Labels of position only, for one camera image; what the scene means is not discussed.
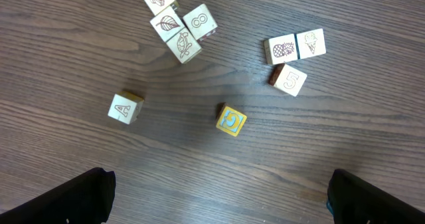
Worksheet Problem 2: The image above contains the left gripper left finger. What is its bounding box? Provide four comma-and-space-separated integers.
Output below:
1, 168, 116, 224

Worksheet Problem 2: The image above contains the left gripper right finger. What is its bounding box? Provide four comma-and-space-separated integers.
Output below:
326, 169, 424, 224

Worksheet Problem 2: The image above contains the yellow wooden block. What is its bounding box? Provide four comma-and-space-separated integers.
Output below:
166, 28, 202, 64
216, 103, 247, 137

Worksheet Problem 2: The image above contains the wooden block teal side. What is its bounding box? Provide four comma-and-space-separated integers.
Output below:
108, 91, 144, 124

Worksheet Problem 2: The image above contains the wooden block green picture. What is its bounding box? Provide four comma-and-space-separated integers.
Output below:
269, 64, 307, 96

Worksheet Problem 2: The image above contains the yellow top wooden block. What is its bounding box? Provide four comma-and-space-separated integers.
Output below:
216, 103, 247, 137

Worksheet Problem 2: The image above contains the wooden block triangle picture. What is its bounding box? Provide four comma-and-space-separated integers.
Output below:
296, 29, 326, 59

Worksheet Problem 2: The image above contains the wooden block brown picture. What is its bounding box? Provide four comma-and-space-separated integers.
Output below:
264, 34, 298, 65

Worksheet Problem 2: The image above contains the wooden block ball picture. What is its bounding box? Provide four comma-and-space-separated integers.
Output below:
150, 7, 185, 42

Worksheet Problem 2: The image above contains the wooden block red side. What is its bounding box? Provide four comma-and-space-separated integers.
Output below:
183, 3, 218, 42

